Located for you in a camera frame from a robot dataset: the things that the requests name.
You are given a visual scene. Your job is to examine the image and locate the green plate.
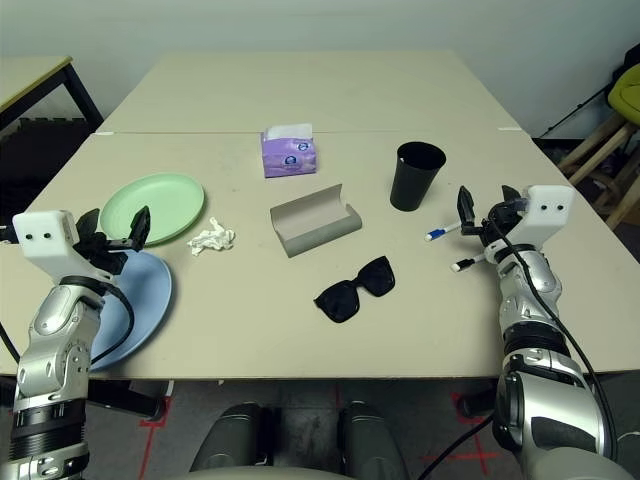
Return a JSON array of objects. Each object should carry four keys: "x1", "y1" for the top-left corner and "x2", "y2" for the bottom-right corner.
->
[{"x1": 98, "y1": 172, "x2": 206, "y2": 248}]

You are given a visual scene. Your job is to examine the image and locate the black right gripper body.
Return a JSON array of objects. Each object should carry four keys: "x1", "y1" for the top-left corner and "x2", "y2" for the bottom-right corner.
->
[{"x1": 460, "y1": 200, "x2": 524, "y2": 246}]

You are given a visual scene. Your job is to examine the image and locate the purple tissue pack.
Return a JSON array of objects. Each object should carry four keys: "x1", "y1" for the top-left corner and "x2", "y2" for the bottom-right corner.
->
[{"x1": 259, "y1": 122, "x2": 319, "y2": 180}]

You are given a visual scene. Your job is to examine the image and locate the black tripod rod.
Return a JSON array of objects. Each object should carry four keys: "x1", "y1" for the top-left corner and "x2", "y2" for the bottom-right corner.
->
[{"x1": 532, "y1": 82, "x2": 619, "y2": 139}]

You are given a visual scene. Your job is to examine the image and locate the black foam floor mat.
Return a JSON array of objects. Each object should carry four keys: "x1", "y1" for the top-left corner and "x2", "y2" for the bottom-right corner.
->
[{"x1": 0, "y1": 117, "x2": 96, "y2": 201}]

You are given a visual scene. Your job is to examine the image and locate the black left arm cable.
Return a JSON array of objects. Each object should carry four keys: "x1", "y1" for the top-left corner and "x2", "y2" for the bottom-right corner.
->
[{"x1": 0, "y1": 224, "x2": 135, "y2": 365}]

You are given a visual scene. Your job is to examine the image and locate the white tissue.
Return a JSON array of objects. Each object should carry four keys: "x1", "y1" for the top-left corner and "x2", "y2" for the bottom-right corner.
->
[{"x1": 186, "y1": 217, "x2": 236, "y2": 257}]

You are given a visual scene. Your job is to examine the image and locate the black plastic cup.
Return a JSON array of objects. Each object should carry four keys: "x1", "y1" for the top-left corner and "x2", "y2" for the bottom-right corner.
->
[{"x1": 389, "y1": 141, "x2": 447, "y2": 213}]

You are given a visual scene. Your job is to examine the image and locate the white marker blue cap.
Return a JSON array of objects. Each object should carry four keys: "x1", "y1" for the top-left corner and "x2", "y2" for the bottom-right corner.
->
[{"x1": 424, "y1": 223, "x2": 461, "y2": 242}]

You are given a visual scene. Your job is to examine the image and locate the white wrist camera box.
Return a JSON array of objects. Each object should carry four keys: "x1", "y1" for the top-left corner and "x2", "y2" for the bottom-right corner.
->
[
  {"x1": 12, "y1": 209, "x2": 115, "y2": 284},
  {"x1": 504, "y1": 184, "x2": 575, "y2": 251}
]

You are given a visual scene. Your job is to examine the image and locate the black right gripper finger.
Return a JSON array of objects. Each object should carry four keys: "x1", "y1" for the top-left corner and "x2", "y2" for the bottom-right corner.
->
[
  {"x1": 501, "y1": 184, "x2": 524, "y2": 211},
  {"x1": 456, "y1": 185, "x2": 476, "y2": 229}
]

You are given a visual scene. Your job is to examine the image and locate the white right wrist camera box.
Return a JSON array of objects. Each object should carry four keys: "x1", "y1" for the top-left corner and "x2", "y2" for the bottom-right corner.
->
[{"x1": 504, "y1": 184, "x2": 575, "y2": 251}]

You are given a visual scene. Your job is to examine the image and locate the blue plate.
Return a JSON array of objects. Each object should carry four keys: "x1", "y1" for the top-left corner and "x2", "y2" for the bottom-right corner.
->
[{"x1": 89, "y1": 249, "x2": 174, "y2": 372}]

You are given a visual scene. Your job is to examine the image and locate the white marker black cap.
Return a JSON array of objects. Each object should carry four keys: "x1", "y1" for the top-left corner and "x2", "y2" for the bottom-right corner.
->
[{"x1": 451, "y1": 253, "x2": 487, "y2": 273}]

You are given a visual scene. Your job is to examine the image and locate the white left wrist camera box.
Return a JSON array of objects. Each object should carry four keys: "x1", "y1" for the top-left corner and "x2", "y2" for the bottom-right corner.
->
[{"x1": 12, "y1": 209, "x2": 115, "y2": 284}]

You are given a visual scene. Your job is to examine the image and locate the grey left robot leg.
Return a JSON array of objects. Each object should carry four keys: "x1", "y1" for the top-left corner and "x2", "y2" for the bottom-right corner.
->
[{"x1": 189, "y1": 402, "x2": 276, "y2": 474}]

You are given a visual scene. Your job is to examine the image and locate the black sunglasses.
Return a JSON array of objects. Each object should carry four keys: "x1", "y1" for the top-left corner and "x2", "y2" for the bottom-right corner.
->
[{"x1": 313, "y1": 255, "x2": 396, "y2": 325}]

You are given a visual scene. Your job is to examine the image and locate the black table foot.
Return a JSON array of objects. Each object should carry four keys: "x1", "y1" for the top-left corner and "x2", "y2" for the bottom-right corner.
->
[
  {"x1": 89, "y1": 379, "x2": 166, "y2": 420},
  {"x1": 459, "y1": 387, "x2": 499, "y2": 419}
]

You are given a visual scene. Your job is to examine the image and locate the beige side table black legs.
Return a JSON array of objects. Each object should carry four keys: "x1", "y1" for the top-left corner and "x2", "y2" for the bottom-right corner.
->
[{"x1": 0, "y1": 55, "x2": 106, "y2": 136}]

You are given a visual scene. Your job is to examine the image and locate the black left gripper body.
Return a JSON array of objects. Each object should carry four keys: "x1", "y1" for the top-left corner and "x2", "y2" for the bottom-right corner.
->
[{"x1": 74, "y1": 230, "x2": 137, "y2": 275}]

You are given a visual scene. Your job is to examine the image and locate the grey right robot leg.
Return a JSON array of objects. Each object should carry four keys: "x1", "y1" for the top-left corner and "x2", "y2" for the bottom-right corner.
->
[{"x1": 339, "y1": 399, "x2": 411, "y2": 480}]

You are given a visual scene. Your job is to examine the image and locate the grey robot leg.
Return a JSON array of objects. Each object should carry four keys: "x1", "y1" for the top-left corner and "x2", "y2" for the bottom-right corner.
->
[
  {"x1": 189, "y1": 402, "x2": 276, "y2": 474},
  {"x1": 339, "y1": 399, "x2": 411, "y2": 480}
]

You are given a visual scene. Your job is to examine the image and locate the wooden stool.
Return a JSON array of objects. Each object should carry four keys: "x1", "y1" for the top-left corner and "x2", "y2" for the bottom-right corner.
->
[{"x1": 557, "y1": 107, "x2": 640, "y2": 231}]

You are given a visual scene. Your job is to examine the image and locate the yellow-green chair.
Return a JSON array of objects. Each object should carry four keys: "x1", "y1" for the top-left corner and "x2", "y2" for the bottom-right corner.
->
[{"x1": 607, "y1": 64, "x2": 640, "y2": 119}]

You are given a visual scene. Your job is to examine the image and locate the grey open glasses case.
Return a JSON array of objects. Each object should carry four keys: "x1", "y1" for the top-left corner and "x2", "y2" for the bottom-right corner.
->
[{"x1": 269, "y1": 183, "x2": 363, "y2": 259}]

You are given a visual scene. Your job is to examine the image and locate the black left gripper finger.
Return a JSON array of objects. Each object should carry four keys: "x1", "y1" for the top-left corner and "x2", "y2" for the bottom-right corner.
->
[
  {"x1": 128, "y1": 204, "x2": 152, "y2": 250},
  {"x1": 76, "y1": 208, "x2": 101, "y2": 236}
]

